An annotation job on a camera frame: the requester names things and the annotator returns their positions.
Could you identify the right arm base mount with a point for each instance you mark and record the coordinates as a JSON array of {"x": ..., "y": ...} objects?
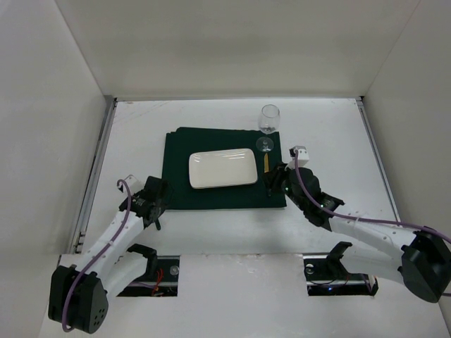
[{"x": 326, "y": 275}]

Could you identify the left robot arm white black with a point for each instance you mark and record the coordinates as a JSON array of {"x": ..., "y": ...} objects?
[{"x": 80, "y": 294}]

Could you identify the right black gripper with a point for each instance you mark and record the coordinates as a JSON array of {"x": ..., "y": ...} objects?
[{"x": 276, "y": 177}]

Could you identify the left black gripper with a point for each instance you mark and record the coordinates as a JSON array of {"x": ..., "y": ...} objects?
[{"x": 157, "y": 206}]

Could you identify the white rectangular plate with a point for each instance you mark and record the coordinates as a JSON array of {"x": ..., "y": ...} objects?
[{"x": 224, "y": 168}]

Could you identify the right aluminium table rail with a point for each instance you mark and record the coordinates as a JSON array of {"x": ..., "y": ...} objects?
[{"x": 381, "y": 169}]

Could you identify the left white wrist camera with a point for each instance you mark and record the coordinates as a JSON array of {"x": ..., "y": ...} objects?
[{"x": 133, "y": 184}]

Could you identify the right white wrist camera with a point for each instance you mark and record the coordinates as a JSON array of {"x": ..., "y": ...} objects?
[{"x": 300, "y": 157}]

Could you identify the gold knife black handle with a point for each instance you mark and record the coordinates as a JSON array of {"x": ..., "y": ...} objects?
[{"x": 266, "y": 162}]

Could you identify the dark green cloth napkin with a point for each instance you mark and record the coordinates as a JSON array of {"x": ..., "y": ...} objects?
[{"x": 183, "y": 142}]

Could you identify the aluminium table rail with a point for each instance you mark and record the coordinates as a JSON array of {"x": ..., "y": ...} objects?
[
  {"x": 82, "y": 219},
  {"x": 381, "y": 169}
]

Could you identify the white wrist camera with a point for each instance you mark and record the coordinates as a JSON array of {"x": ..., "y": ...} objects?
[
  {"x": 300, "y": 157},
  {"x": 133, "y": 184}
]

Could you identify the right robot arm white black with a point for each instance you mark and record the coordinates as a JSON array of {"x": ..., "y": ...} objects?
[{"x": 417, "y": 257}]

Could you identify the left aluminium table rail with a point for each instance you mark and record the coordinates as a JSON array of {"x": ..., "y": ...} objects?
[{"x": 82, "y": 219}]

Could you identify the clear wine glass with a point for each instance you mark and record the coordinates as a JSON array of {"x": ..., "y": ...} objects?
[{"x": 268, "y": 123}]

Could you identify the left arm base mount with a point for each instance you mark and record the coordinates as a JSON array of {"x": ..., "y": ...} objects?
[{"x": 160, "y": 278}]

